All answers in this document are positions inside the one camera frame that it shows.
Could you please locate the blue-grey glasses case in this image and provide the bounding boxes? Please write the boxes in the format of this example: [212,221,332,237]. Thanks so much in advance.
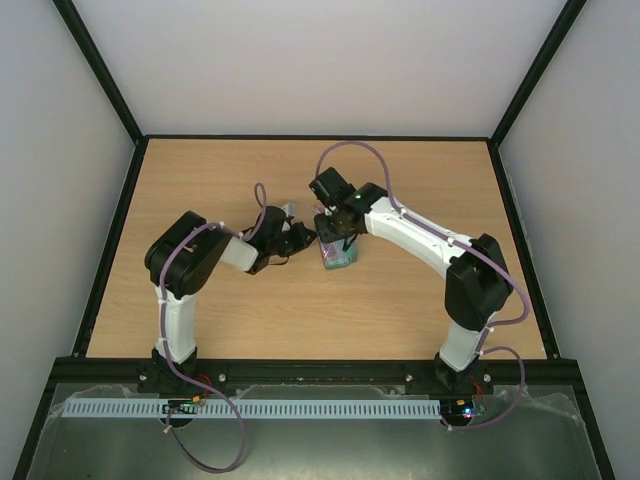
[314,210,358,270]

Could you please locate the purple cable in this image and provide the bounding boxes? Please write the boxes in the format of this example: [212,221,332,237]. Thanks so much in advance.
[157,182,268,473]
[315,141,531,434]

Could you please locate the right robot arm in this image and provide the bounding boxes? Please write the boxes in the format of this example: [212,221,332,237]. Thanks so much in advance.
[309,167,514,392]

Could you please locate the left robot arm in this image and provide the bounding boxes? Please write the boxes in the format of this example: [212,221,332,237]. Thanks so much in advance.
[138,206,317,395]

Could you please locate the pink sunglasses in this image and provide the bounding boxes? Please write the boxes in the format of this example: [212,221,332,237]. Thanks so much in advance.
[320,240,351,269]

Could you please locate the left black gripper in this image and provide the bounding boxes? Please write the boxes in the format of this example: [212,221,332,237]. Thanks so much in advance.
[268,221,317,256]

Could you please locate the light blue slotted cable duct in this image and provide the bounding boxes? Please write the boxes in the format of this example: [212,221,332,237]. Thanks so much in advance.
[61,398,441,420]

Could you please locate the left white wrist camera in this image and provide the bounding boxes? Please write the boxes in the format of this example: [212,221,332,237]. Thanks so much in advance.
[281,202,296,222]

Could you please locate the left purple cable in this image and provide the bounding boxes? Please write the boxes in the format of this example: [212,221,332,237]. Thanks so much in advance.
[157,182,268,473]

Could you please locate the black aluminium frame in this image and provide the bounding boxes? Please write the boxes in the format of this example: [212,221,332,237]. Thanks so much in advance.
[14,0,614,479]

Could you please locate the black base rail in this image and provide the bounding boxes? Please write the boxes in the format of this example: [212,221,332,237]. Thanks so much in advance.
[49,355,581,396]

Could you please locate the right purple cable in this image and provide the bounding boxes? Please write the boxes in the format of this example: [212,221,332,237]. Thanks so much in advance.
[315,141,531,434]

